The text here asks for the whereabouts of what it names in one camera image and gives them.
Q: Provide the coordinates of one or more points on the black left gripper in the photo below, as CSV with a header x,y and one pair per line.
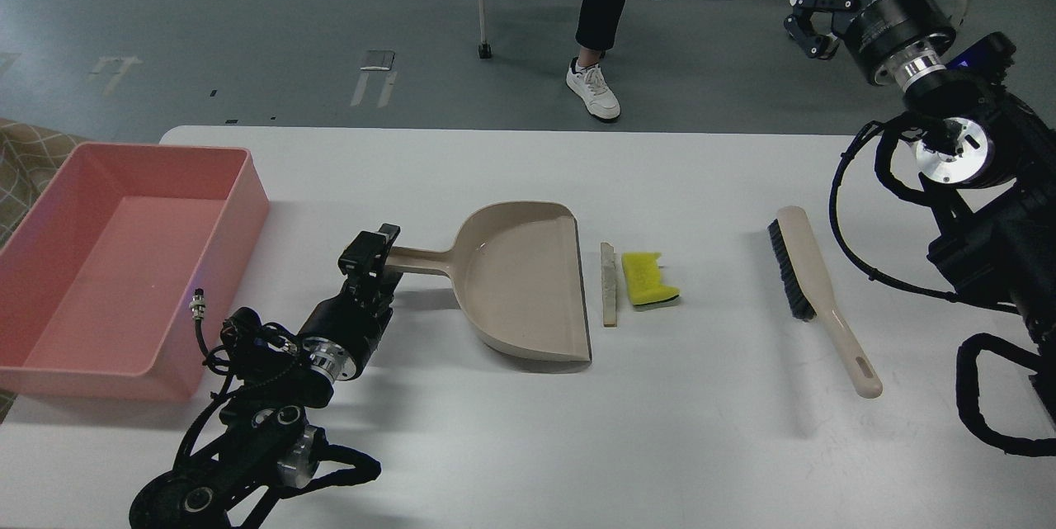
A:
x,y
343,332

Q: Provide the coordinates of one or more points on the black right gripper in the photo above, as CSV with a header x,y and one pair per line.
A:
x,y
876,30

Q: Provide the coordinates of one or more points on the beige plastic dustpan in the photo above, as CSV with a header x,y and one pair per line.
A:
x,y
516,272

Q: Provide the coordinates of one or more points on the white bread slice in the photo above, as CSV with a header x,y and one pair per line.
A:
x,y
610,281

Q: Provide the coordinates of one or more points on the yellow sponge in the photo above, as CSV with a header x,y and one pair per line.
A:
x,y
643,280

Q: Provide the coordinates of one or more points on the beige hand brush black bristles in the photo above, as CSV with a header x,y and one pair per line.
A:
x,y
810,294

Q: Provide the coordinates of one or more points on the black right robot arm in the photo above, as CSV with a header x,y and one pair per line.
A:
x,y
971,152

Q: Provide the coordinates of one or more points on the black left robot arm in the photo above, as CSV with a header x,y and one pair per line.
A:
x,y
254,435

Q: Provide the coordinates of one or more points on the pink plastic bin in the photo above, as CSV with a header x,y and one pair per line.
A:
x,y
97,279

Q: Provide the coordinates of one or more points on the patterned beige cloth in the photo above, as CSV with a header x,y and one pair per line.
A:
x,y
30,158

